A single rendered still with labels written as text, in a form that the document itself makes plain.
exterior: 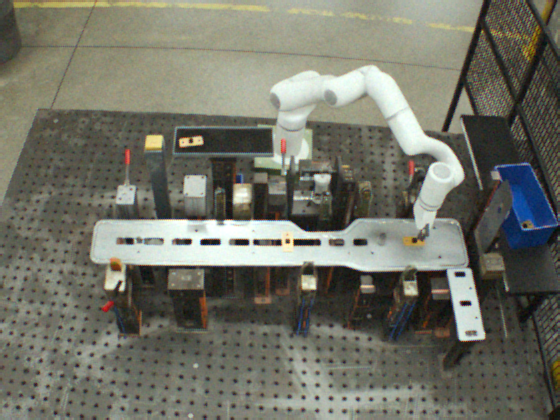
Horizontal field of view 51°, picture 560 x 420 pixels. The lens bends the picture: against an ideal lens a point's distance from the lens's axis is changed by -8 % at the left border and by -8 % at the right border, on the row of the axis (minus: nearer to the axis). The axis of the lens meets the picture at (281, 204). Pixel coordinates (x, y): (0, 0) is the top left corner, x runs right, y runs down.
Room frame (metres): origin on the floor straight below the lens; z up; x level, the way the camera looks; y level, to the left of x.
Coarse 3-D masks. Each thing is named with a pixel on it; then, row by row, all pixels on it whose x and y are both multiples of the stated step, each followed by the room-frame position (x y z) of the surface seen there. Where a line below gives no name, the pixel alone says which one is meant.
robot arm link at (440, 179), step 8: (432, 168) 1.31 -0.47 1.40; (440, 168) 1.32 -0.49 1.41; (448, 168) 1.32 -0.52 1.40; (432, 176) 1.28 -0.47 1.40; (440, 176) 1.28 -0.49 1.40; (448, 176) 1.29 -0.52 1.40; (424, 184) 1.30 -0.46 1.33; (432, 184) 1.27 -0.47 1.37; (440, 184) 1.26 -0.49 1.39; (448, 184) 1.27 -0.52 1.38; (424, 192) 1.29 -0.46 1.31; (432, 192) 1.27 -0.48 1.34; (440, 192) 1.27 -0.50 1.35; (424, 200) 1.28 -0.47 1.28; (432, 200) 1.27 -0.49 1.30; (440, 200) 1.27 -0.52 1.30
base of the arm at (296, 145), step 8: (280, 128) 1.83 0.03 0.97; (304, 128) 1.86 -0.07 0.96; (280, 136) 1.83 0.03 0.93; (288, 136) 1.82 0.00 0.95; (296, 136) 1.82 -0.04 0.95; (280, 144) 1.83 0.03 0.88; (288, 144) 1.82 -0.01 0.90; (296, 144) 1.83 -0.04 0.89; (304, 144) 1.91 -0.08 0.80; (280, 152) 1.83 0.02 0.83; (288, 152) 1.82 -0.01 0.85; (296, 152) 1.84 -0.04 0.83; (304, 152) 1.87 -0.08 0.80; (272, 160) 1.81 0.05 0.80; (280, 160) 1.81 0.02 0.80; (288, 160) 1.81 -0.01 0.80; (296, 160) 1.82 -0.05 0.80
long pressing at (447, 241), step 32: (96, 224) 1.25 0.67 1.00; (128, 224) 1.27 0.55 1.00; (160, 224) 1.28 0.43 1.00; (192, 224) 1.30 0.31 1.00; (224, 224) 1.31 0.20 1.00; (256, 224) 1.32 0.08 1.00; (288, 224) 1.33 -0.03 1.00; (352, 224) 1.36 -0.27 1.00; (384, 224) 1.37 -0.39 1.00; (416, 224) 1.39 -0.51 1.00; (448, 224) 1.40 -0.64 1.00; (96, 256) 1.12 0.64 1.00; (128, 256) 1.13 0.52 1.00; (160, 256) 1.15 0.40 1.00; (192, 256) 1.16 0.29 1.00; (224, 256) 1.17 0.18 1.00; (256, 256) 1.19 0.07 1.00; (288, 256) 1.20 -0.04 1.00; (320, 256) 1.21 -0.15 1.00; (352, 256) 1.22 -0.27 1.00; (384, 256) 1.23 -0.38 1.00; (416, 256) 1.24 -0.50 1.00; (448, 256) 1.26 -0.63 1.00
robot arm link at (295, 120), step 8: (304, 72) 1.93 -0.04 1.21; (312, 72) 1.93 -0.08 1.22; (296, 80) 1.87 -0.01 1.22; (280, 112) 1.86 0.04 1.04; (288, 112) 1.85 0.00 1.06; (296, 112) 1.85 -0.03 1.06; (304, 112) 1.85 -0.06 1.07; (280, 120) 1.84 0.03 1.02; (288, 120) 1.82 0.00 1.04; (296, 120) 1.83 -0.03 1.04; (304, 120) 1.84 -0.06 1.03; (288, 128) 1.82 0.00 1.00; (296, 128) 1.82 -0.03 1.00
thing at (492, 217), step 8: (504, 184) 1.36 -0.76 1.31; (496, 192) 1.38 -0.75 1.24; (504, 192) 1.34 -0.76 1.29; (496, 200) 1.36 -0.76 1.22; (504, 200) 1.32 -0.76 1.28; (512, 200) 1.28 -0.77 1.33; (488, 208) 1.38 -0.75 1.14; (496, 208) 1.34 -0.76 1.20; (504, 208) 1.30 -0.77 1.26; (488, 216) 1.36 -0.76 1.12; (496, 216) 1.32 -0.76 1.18; (504, 216) 1.27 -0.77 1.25; (480, 224) 1.38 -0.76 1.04; (488, 224) 1.34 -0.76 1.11; (496, 224) 1.29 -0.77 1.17; (480, 232) 1.36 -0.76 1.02; (488, 232) 1.31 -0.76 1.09; (496, 232) 1.27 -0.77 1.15; (480, 240) 1.33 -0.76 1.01; (488, 240) 1.29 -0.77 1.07
